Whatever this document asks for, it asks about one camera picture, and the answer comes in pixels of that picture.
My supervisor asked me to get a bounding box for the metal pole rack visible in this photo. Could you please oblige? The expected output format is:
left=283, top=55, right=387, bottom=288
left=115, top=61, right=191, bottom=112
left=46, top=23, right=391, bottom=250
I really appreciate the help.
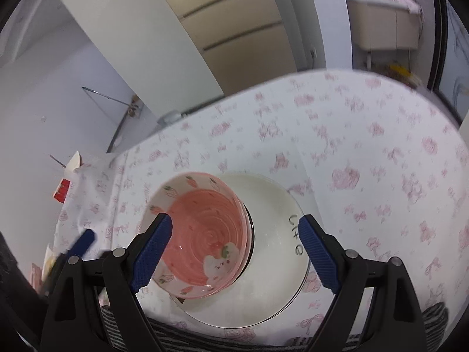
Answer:
left=82, top=86, right=142, bottom=153

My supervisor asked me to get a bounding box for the beige refrigerator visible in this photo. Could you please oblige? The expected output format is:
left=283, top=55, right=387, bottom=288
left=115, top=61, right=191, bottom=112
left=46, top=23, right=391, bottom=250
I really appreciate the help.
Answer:
left=145, top=0, right=299, bottom=96

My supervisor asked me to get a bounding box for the pink towel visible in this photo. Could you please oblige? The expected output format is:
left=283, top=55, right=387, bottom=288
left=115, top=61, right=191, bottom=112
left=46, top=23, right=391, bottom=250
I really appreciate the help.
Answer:
left=392, top=0, right=422, bottom=13

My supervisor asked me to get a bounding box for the pink printed white tablecloth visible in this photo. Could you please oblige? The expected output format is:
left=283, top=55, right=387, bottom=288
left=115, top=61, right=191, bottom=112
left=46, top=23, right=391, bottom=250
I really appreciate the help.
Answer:
left=27, top=69, right=469, bottom=352

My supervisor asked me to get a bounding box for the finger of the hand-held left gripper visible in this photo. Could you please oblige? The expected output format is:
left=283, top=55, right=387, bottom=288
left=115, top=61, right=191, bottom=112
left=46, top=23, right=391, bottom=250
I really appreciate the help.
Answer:
left=59, top=228, right=96, bottom=263

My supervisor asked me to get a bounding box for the pink strawberry bowl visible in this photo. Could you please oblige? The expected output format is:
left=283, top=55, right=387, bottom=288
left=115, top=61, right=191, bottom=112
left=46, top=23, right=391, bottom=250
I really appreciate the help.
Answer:
left=148, top=172, right=253, bottom=299

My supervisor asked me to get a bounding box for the beige sink cabinet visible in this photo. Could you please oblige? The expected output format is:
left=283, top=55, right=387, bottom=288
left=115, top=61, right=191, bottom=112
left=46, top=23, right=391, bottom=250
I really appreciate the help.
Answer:
left=346, top=0, right=422, bottom=51

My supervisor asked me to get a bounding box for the red and white carton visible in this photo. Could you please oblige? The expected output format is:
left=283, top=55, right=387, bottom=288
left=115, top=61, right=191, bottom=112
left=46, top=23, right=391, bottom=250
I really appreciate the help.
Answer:
left=52, top=150, right=84, bottom=203

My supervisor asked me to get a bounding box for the white ribbed bowl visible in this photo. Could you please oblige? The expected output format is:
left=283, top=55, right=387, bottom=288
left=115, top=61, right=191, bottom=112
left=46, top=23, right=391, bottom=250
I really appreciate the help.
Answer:
left=176, top=200, right=256, bottom=307

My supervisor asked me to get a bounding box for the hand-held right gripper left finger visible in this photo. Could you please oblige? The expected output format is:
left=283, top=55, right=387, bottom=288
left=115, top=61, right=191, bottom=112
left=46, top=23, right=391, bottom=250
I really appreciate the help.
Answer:
left=40, top=213, right=174, bottom=352

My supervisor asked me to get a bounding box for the white cat print plate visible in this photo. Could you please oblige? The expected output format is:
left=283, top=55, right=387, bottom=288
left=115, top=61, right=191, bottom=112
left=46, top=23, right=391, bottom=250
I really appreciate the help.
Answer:
left=137, top=173, right=311, bottom=328

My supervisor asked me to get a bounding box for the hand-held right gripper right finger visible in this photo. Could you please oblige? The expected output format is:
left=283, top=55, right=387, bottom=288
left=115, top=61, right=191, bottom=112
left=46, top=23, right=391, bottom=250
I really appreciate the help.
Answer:
left=298, top=214, right=430, bottom=352

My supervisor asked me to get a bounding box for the black door frame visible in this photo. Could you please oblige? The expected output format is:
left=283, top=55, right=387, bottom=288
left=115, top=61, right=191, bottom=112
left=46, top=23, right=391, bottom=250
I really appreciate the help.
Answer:
left=427, top=0, right=469, bottom=125

